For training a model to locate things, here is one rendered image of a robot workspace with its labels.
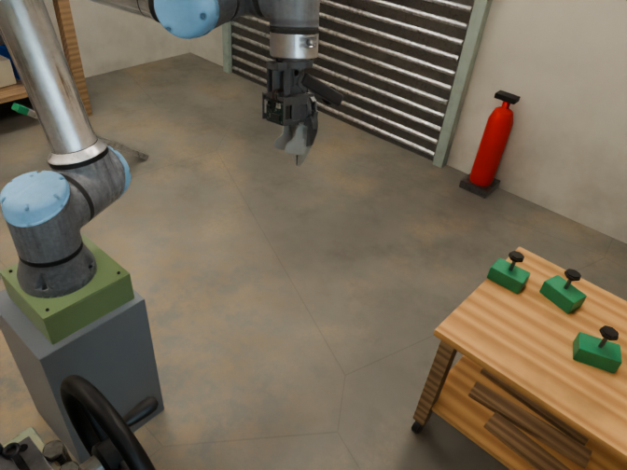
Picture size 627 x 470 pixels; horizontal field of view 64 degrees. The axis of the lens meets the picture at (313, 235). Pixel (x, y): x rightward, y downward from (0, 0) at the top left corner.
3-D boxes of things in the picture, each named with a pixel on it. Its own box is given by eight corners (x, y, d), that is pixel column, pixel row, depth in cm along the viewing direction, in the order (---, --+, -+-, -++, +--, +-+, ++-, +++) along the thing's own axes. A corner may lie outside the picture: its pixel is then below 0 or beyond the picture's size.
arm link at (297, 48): (298, 29, 98) (330, 34, 92) (298, 55, 100) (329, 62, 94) (259, 31, 93) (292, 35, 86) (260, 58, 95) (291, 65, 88)
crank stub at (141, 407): (150, 396, 77) (160, 409, 77) (117, 421, 74) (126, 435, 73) (151, 391, 76) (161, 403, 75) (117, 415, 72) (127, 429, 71)
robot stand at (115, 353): (37, 411, 171) (-15, 297, 138) (116, 360, 190) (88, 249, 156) (84, 470, 157) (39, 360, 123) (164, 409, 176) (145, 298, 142)
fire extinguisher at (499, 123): (498, 187, 314) (532, 96, 277) (484, 199, 302) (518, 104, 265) (472, 175, 323) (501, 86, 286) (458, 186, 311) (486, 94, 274)
